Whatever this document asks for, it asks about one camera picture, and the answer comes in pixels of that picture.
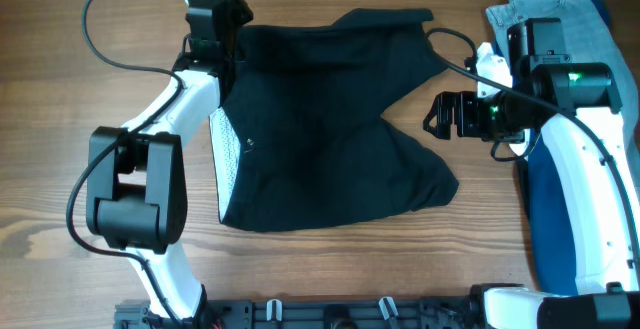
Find black pants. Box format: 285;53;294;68
210;8;459;232

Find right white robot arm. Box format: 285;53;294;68
423;18;639;328

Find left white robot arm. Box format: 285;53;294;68
66;0;253;328

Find light blue jeans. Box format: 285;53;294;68
486;0;639;175

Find dark blue garment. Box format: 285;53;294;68
492;0;616;298

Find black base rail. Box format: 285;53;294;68
113;296;489;329

